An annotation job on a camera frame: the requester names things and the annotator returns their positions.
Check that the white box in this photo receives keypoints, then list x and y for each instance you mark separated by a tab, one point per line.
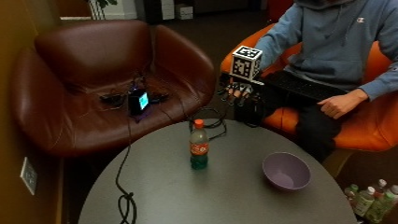
183	11

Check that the white-capped clear bottle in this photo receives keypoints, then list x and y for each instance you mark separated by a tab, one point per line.
364	201

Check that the black keyboard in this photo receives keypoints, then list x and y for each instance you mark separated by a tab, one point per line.
305	85

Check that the brown leather armchair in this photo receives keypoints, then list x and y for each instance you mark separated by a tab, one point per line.
94	62

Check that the orange-capped green drink bottle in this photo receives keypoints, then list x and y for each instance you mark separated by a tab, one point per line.
198	149

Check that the white marker cube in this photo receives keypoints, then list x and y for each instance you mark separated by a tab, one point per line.
245	63

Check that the large green bottle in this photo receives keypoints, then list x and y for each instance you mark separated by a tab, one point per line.
380	207

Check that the black device with lit screen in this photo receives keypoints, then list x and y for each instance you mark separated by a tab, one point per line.
138	102

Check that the white wall socket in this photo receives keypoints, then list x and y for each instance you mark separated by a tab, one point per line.
28	175

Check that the the person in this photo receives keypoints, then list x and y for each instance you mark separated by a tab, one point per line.
335	43

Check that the purple bowl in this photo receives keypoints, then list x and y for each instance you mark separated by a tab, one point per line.
286	171

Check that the small green bottle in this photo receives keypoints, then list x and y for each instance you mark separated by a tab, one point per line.
351	191

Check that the white-capped red bottle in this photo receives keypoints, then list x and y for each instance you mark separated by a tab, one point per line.
379	186

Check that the orange armchair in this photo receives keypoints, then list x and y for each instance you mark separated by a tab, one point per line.
368	127

